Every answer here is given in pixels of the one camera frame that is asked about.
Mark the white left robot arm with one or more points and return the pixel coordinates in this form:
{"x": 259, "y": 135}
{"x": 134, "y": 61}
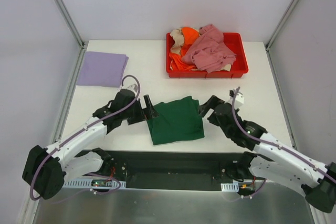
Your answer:
{"x": 47, "y": 169}

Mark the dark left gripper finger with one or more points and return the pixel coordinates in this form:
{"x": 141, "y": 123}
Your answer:
{"x": 147, "y": 109}
{"x": 154, "y": 112}

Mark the red plastic bin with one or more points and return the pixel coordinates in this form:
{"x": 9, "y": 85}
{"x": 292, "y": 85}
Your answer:
{"x": 240, "y": 67}

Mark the left aluminium frame post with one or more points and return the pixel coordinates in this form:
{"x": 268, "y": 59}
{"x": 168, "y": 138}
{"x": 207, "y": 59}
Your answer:
{"x": 70, "y": 23}

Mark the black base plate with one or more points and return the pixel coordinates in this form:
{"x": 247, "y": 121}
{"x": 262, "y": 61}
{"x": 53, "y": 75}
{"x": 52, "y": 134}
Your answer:
{"x": 176, "y": 171}

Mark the pink t shirt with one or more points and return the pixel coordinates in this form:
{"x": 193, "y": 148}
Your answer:
{"x": 209, "y": 52}

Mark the aluminium frame post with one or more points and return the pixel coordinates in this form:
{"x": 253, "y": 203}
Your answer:
{"x": 289, "y": 10}
{"x": 70, "y": 23}

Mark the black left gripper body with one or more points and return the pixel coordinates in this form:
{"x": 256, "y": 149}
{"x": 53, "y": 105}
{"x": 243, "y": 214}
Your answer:
{"x": 140, "y": 109}

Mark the front aluminium rail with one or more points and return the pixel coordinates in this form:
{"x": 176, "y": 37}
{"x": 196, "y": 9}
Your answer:
{"x": 31, "y": 167}

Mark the left white cable duct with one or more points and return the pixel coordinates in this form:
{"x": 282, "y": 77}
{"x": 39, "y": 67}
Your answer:
{"x": 83, "y": 183}

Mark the orange t shirt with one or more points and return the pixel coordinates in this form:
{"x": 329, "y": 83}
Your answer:
{"x": 190, "y": 36}

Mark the green t shirt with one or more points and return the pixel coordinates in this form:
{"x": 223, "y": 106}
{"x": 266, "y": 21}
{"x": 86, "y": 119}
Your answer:
{"x": 178, "y": 121}

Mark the right white cable duct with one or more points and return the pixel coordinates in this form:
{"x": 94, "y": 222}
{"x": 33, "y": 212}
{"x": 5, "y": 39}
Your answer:
{"x": 230, "y": 187}

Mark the right aluminium frame post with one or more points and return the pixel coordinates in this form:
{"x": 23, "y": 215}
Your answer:
{"x": 289, "y": 10}

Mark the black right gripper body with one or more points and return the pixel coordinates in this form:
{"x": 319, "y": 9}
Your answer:
{"x": 212, "y": 107}

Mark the white cable duct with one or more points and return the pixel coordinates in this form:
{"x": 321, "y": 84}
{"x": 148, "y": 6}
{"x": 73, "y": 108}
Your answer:
{"x": 230, "y": 187}
{"x": 83, "y": 183}

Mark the beige t shirt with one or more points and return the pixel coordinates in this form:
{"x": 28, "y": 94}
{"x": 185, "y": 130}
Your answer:
{"x": 178, "y": 38}

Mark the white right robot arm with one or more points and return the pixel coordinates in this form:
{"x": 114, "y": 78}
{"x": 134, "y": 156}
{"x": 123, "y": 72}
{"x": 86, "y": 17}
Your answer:
{"x": 266, "y": 156}

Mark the folded lavender t shirt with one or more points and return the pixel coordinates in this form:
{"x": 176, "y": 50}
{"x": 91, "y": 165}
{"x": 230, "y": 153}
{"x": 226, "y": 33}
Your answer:
{"x": 101, "y": 69}

